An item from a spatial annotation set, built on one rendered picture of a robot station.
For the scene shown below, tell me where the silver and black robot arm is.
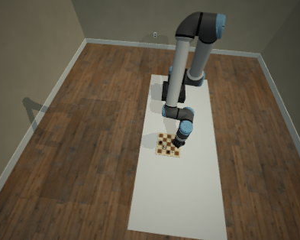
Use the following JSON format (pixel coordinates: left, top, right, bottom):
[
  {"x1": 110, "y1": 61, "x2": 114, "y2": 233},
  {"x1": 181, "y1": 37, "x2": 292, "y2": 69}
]
[{"x1": 162, "y1": 11, "x2": 226, "y2": 141}]

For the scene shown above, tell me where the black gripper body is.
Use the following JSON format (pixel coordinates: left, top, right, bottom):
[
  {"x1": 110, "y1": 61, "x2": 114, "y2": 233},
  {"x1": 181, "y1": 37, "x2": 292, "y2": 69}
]
[{"x1": 172, "y1": 138, "x2": 185, "y2": 148}]

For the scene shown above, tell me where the brown and cream chessboard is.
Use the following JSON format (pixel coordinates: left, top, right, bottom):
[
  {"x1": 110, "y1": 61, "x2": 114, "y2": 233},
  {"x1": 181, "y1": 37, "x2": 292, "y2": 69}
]
[{"x1": 156, "y1": 132, "x2": 180, "y2": 157}]

